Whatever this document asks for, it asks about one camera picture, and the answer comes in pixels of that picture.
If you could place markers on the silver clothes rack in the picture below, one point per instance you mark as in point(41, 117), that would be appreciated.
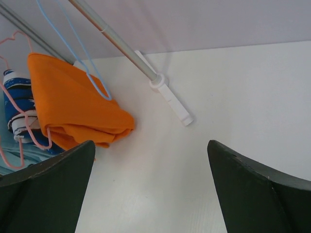
point(157, 81)

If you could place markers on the orange trousers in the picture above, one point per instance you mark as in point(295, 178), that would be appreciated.
point(70, 108)

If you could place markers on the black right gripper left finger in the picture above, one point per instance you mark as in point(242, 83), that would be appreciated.
point(47, 197)

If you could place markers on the light blue trousers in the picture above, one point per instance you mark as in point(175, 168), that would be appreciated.
point(32, 155)

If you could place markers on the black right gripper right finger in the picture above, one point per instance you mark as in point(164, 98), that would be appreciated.
point(255, 198)

